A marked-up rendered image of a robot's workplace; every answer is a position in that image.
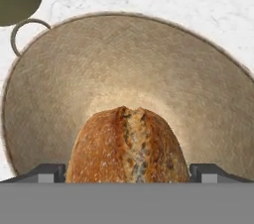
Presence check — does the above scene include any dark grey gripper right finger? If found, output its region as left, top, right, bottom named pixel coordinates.
left=189, top=163, right=253, bottom=184

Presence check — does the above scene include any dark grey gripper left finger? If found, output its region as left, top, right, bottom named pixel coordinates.
left=2, top=163, right=67, bottom=184

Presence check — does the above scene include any brown crusty bread loaf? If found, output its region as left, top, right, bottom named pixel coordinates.
left=64, top=105, right=191, bottom=184

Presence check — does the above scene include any round tan woven basket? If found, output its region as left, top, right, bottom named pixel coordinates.
left=1, top=11, right=254, bottom=181

